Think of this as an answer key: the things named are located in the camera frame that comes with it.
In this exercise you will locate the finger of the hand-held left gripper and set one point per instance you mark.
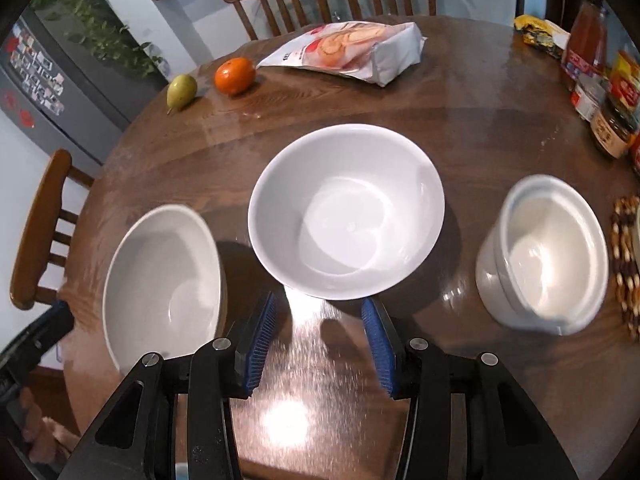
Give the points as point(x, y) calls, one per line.
point(40, 335)

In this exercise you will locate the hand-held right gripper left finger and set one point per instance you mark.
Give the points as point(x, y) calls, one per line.
point(257, 345)

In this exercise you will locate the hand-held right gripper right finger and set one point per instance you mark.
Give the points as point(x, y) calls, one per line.
point(377, 345)

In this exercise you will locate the grey bowl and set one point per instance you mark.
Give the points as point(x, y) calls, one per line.
point(160, 285)

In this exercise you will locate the white bowl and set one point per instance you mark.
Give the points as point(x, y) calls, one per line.
point(345, 220)

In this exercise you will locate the white ribbed ramekin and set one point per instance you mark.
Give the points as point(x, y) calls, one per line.
point(545, 260)

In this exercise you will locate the grey fridge with magnets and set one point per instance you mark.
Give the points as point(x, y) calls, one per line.
point(75, 100)

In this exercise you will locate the wooden bead trivet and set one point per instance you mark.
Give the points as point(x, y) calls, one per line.
point(627, 260)

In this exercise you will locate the green pear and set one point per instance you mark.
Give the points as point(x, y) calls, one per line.
point(181, 91)

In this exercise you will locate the orange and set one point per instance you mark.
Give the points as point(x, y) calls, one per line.
point(235, 76)

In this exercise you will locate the white snack bag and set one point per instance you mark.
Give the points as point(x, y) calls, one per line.
point(350, 50)

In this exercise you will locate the green vine plant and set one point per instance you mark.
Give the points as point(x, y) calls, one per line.
point(100, 25)

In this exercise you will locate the dark sauce jar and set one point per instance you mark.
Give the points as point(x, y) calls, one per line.
point(612, 132)

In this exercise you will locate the red lid jar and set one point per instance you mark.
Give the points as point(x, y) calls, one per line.
point(636, 155)

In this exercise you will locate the small white label jar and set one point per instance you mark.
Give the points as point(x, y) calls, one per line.
point(590, 100)

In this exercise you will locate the yellow snack packet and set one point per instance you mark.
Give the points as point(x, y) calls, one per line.
point(540, 35)

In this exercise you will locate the yellow cap bottle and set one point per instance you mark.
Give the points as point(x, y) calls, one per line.
point(625, 85)

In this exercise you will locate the red sauce bottle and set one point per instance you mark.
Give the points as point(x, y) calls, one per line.
point(585, 40)

